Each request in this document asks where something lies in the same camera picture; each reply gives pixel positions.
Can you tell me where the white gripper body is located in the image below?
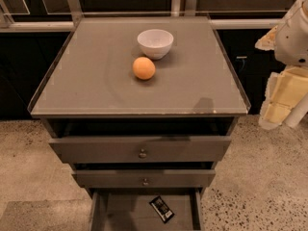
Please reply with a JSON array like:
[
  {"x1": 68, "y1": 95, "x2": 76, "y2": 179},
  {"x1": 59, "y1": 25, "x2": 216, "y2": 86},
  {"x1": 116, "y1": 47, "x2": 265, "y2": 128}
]
[{"x1": 274, "y1": 0, "x2": 308, "y2": 66}]

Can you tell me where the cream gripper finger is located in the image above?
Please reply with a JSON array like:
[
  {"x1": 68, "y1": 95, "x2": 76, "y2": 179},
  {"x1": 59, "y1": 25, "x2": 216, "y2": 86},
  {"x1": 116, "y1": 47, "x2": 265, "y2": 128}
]
[
  {"x1": 255, "y1": 26, "x2": 278, "y2": 51},
  {"x1": 259, "y1": 65, "x2": 308, "y2": 130}
]

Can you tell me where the black rxbar chocolate bar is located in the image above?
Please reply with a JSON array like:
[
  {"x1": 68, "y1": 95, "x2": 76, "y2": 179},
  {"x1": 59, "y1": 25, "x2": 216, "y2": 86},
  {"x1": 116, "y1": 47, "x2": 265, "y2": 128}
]
[{"x1": 149, "y1": 196, "x2": 174, "y2": 223}]

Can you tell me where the grey top drawer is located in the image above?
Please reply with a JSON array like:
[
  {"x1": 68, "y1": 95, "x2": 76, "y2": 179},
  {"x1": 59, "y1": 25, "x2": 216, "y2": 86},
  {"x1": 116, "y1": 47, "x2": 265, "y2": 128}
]
[{"x1": 49, "y1": 136, "x2": 231, "y2": 164}]

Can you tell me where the grey drawer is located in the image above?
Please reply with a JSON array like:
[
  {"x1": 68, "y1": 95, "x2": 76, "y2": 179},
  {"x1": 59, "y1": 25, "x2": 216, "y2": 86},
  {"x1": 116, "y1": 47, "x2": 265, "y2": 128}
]
[
  {"x1": 49, "y1": 136, "x2": 231, "y2": 164},
  {"x1": 89, "y1": 189, "x2": 205, "y2": 231},
  {"x1": 73, "y1": 169, "x2": 216, "y2": 189}
]

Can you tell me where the grey middle drawer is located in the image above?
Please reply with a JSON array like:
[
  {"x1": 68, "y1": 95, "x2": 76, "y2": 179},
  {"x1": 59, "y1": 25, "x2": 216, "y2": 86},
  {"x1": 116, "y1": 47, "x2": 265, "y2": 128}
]
[{"x1": 73, "y1": 169, "x2": 216, "y2": 189}]

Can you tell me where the grey drawer cabinet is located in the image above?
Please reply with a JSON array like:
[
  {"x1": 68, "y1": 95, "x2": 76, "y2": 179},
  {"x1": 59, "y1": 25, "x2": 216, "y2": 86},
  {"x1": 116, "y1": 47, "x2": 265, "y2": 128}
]
[{"x1": 27, "y1": 15, "x2": 252, "y2": 231}]

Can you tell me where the grey bottom drawer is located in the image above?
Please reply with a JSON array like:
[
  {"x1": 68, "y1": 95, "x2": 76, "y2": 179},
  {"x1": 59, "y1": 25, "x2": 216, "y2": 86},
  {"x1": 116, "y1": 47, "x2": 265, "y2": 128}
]
[{"x1": 89, "y1": 189, "x2": 205, "y2": 231}]

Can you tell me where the white pipe leg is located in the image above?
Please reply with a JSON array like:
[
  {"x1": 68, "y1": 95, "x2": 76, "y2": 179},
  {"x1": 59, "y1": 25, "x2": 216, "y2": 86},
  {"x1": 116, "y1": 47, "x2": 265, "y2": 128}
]
[{"x1": 285, "y1": 93, "x2": 308, "y2": 128}]

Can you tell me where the white ceramic bowl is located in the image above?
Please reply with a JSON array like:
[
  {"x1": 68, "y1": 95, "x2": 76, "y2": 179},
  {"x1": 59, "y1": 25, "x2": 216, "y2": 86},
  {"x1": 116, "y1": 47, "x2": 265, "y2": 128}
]
[{"x1": 137, "y1": 29, "x2": 174, "y2": 60}]

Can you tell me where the orange fruit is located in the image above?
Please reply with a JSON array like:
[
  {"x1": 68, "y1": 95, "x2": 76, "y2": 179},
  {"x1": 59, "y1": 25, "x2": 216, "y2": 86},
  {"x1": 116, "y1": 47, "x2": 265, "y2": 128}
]
[{"x1": 133, "y1": 57, "x2": 156, "y2": 80}]

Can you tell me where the metal rail frame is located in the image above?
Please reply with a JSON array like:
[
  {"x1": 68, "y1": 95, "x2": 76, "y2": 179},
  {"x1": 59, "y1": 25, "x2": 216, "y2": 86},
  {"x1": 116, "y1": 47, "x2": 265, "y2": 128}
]
[{"x1": 0, "y1": 0, "x2": 295, "y2": 32}]

